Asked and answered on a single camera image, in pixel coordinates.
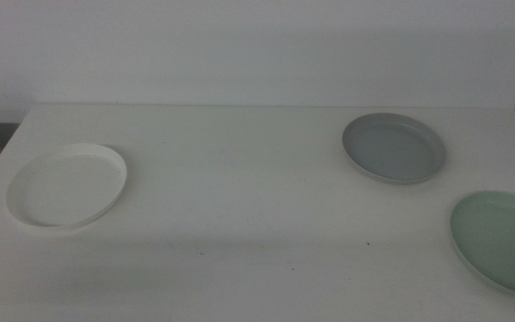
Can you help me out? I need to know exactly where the white shallow bowl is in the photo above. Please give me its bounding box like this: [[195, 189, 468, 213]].
[[5, 142, 129, 231]]

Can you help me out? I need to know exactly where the grey shallow bowl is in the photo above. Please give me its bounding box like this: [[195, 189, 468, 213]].
[[341, 112, 447, 185]]

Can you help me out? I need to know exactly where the pale green shallow bowl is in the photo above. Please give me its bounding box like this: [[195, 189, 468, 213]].
[[449, 191, 515, 299]]

